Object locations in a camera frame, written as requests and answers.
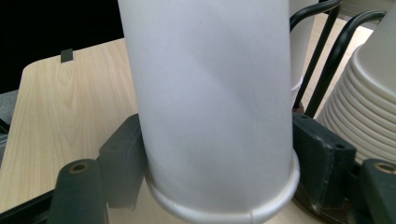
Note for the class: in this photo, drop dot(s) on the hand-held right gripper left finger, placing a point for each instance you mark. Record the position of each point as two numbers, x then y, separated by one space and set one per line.
123 155

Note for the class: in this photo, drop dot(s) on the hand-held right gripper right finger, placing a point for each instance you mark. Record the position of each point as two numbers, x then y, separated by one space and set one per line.
320 161

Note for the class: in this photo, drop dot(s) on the white paper cup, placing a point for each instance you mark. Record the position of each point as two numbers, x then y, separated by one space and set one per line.
211 109

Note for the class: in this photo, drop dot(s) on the dark grey tape piece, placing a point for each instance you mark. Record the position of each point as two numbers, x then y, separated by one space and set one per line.
66 55

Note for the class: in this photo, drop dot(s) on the small stack of white cups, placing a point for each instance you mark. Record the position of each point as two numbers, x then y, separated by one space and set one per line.
298 46

